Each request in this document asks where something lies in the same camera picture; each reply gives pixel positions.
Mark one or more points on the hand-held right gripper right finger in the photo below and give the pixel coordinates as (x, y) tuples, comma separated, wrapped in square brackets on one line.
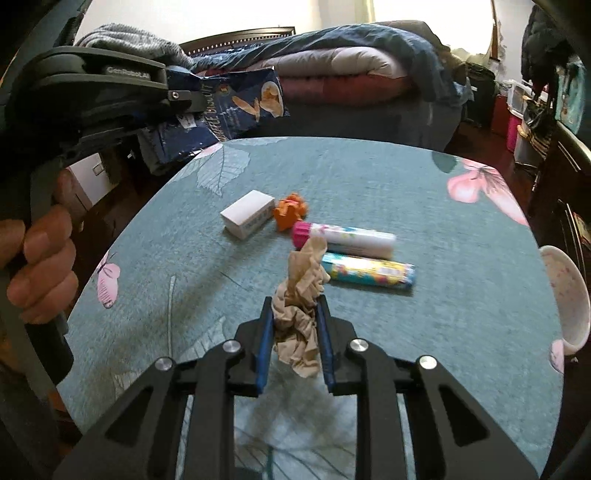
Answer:
[(323, 341)]

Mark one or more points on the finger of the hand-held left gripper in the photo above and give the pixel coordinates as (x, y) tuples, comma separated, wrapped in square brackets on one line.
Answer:
[(182, 77), (187, 100)]

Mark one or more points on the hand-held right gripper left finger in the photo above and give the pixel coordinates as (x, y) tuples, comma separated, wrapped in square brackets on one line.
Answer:
[(264, 341)]

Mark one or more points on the brown paper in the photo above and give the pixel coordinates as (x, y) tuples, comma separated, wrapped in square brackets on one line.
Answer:
[(300, 318)]

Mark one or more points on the blue snack bag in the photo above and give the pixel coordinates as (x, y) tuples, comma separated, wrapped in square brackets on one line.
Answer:
[(240, 106)]

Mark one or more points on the colourful teal tube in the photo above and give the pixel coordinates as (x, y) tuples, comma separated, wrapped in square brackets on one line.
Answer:
[(369, 271)]

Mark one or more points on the white tube with pink cap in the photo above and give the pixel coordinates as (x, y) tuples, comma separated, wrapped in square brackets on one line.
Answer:
[(351, 239)]

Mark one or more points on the small white box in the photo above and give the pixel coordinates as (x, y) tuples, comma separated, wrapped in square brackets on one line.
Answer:
[(244, 213)]

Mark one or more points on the orange wrapper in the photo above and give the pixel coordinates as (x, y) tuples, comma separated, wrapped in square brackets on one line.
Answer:
[(288, 213)]

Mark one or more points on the white speckled bin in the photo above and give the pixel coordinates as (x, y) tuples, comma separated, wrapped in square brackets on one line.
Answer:
[(565, 295)]

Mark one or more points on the person's left hand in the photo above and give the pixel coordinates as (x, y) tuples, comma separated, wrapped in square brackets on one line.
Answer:
[(46, 258)]

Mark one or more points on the dark wooden headboard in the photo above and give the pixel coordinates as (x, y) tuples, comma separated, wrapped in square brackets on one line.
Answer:
[(221, 42)]

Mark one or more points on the grey knitted blanket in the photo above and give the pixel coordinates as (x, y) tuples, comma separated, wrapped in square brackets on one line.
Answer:
[(115, 39)]

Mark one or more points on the teal leaf print tablecloth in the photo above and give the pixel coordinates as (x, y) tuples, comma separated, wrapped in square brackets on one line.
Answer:
[(415, 323)]

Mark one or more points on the folded pink grey quilt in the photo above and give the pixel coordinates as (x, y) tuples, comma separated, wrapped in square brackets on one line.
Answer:
[(346, 69)]

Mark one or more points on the bed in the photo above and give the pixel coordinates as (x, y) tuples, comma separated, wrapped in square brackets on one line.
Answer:
[(369, 124)]

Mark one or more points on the blue duvet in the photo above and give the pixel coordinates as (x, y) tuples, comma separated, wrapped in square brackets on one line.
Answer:
[(369, 37)]

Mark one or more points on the dark wooden dresser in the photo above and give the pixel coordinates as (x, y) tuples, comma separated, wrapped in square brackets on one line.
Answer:
[(563, 194)]

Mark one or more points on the pink box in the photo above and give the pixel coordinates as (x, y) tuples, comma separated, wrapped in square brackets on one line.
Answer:
[(514, 134)]

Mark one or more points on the black suitcase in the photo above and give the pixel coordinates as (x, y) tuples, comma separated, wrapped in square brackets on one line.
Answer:
[(480, 97)]

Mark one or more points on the white storage bin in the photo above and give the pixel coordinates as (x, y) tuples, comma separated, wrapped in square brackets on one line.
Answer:
[(518, 97)]

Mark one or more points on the brown wooden coat rack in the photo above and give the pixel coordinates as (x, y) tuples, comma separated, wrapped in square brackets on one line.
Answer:
[(494, 37)]

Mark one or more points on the dark hanging coats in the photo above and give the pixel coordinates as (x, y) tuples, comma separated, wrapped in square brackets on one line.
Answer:
[(540, 46)]

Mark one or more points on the white wall socket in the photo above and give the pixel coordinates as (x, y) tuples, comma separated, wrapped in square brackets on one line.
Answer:
[(98, 170)]

